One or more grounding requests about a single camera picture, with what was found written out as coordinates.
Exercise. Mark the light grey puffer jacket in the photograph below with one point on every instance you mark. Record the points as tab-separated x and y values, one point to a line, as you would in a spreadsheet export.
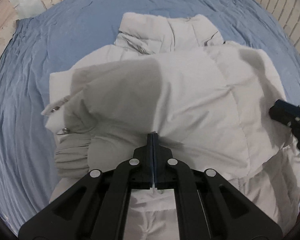
207	99

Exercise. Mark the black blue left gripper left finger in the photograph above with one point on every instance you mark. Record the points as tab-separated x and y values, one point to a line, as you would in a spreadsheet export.
96	206

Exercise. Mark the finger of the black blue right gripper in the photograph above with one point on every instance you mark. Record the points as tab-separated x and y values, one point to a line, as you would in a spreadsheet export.
285	113

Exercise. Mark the blue bed sheet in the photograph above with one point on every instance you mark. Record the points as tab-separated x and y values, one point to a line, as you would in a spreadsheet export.
59	37

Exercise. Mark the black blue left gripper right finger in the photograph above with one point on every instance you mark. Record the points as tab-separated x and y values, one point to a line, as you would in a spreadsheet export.
208	206

